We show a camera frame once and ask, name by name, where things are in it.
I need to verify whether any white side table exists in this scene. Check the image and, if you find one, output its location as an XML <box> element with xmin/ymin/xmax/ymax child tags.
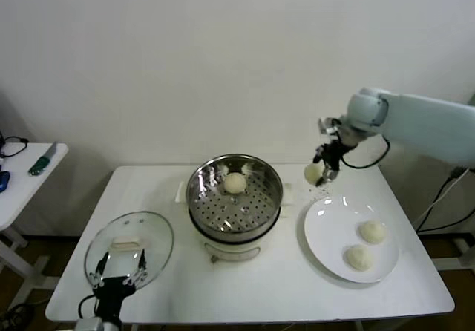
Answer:
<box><xmin>0</xmin><ymin>142</ymin><xmax>70</xmax><ymax>309</ymax></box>

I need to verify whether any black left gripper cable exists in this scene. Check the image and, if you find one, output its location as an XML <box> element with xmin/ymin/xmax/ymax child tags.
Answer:
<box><xmin>77</xmin><ymin>294</ymin><xmax>98</xmax><ymax>319</ymax></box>

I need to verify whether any green handled knife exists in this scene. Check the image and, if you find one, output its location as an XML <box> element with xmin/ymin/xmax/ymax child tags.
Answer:
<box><xmin>28</xmin><ymin>141</ymin><xmax>59</xmax><ymax>177</ymax></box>

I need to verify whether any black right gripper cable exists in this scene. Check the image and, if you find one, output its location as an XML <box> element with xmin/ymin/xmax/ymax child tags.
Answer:
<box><xmin>341</xmin><ymin>136</ymin><xmax>391</xmax><ymax>168</ymax></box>

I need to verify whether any white wall cable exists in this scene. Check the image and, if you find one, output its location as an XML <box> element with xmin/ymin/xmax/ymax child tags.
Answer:
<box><xmin>412</xmin><ymin>173</ymin><xmax>471</xmax><ymax>226</ymax></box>

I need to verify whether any black floor cable bundle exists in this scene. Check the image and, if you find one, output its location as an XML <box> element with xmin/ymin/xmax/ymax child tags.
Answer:
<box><xmin>0</xmin><ymin>301</ymin><xmax>36</xmax><ymax>331</ymax></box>

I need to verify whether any thin black looped cable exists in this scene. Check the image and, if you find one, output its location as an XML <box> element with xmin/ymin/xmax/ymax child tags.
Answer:
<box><xmin>0</xmin><ymin>130</ymin><xmax>30</xmax><ymax>160</ymax></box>

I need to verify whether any large white round plate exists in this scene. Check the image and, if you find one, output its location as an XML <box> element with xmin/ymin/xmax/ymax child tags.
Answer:
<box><xmin>303</xmin><ymin>196</ymin><xmax>401</xmax><ymax>284</ymax></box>

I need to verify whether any white steamed baozi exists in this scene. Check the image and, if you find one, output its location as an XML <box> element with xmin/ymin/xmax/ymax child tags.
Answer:
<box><xmin>358</xmin><ymin>219</ymin><xmax>387</xmax><ymax>245</ymax></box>
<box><xmin>344</xmin><ymin>244</ymin><xmax>374</xmax><ymax>272</ymax></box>
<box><xmin>304</xmin><ymin>163</ymin><xmax>324</xmax><ymax>184</ymax></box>
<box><xmin>223</xmin><ymin>172</ymin><xmax>247</xmax><ymax>195</ymax></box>

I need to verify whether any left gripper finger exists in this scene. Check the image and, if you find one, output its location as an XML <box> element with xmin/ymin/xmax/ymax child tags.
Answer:
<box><xmin>125</xmin><ymin>249</ymin><xmax>148</xmax><ymax>286</ymax></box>
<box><xmin>88</xmin><ymin>251</ymin><xmax>111</xmax><ymax>289</ymax></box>

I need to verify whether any stainless steel steamer basket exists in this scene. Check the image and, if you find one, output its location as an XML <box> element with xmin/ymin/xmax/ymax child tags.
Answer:
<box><xmin>174</xmin><ymin>154</ymin><xmax>297</xmax><ymax>243</ymax></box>

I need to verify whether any black wall cable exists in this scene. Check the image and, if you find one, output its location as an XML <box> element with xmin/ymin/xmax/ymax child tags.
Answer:
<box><xmin>414</xmin><ymin>174</ymin><xmax>475</xmax><ymax>234</ymax></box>

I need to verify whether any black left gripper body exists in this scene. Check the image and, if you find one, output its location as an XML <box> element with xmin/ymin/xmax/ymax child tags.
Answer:
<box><xmin>92</xmin><ymin>277</ymin><xmax>137</xmax><ymax>319</ymax></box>

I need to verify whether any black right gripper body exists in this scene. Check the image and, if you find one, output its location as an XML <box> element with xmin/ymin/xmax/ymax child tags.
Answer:
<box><xmin>321</xmin><ymin>140</ymin><xmax>346</xmax><ymax>171</ymax></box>

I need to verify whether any black power adapter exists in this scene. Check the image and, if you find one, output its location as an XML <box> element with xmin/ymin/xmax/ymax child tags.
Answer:
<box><xmin>449</xmin><ymin>165</ymin><xmax>471</xmax><ymax>180</ymax></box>

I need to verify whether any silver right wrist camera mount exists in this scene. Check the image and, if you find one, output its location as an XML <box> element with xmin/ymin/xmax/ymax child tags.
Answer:
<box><xmin>317</xmin><ymin>117</ymin><xmax>343</xmax><ymax>136</ymax></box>

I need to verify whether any white electric cooker pot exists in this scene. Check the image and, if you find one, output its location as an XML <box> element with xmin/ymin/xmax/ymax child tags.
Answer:
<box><xmin>188</xmin><ymin>204</ymin><xmax>292</xmax><ymax>264</ymax></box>

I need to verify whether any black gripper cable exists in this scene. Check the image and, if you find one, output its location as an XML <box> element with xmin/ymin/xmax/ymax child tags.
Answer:
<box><xmin>341</xmin><ymin>136</ymin><xmax>391</xmax><ymax>168</ymax></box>
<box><xmin>77</xmin><ymin>294</ymin><xmax>98</xmax><ymax>319</ymax></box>

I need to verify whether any round glass pot lid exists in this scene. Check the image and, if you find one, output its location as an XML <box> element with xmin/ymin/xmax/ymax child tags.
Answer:
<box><xmin>84</xmin><ymin>211</ymin><xmax>175</xmax><ymax>295</ymax></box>

